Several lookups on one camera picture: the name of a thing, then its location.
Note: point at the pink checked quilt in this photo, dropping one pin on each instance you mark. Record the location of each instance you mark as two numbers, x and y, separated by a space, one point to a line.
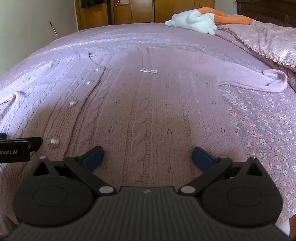
266 39

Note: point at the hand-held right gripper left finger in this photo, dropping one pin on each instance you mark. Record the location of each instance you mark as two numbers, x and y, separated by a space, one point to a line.
95 158

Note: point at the thin metal rod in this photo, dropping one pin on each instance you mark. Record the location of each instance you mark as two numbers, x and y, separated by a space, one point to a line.
53 29

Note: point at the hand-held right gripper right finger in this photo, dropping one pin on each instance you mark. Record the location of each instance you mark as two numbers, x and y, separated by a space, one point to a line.
201 159

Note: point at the dark hanging garment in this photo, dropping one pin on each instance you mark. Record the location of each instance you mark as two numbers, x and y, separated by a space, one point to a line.
89 2

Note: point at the wooden wardrobe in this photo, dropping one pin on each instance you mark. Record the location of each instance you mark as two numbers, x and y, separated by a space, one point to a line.
138 10

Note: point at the white and orange plush toy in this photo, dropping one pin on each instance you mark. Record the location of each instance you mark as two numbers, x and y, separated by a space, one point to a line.
196 20

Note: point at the pink floral bed sheet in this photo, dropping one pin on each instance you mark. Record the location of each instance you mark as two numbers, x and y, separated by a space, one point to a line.
261 129

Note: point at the dark wooden headboard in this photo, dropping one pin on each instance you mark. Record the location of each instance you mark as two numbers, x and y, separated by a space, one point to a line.
266 10

